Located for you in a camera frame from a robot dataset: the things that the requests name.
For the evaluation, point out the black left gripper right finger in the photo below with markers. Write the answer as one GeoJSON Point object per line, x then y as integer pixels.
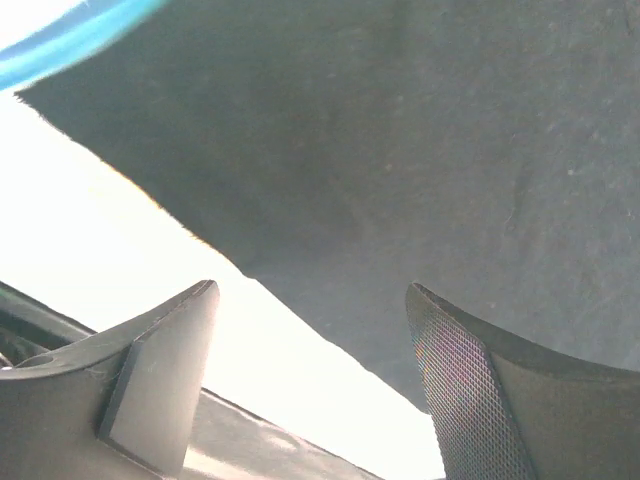
{"type": "Point", "coordinates": [504, 407]}

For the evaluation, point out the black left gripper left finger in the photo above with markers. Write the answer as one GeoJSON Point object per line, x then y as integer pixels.
{"type": "Point", "coordinates": [118, 404]}

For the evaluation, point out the black t-shirt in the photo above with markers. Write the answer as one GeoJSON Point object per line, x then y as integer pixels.
{"type": "Point", "coordinates": [337, 151]}

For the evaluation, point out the floral table mat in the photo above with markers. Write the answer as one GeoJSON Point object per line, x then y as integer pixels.
{"type": "Point", "coordinates": [81, 237]}

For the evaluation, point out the teal plastic bin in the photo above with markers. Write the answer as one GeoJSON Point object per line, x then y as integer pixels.
{"type": "Point", "coordinates": [42, 38]}

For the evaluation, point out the aluminium frame rail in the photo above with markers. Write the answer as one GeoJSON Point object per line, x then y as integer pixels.
{"type": "Point", "coordinates": [50, 330]}

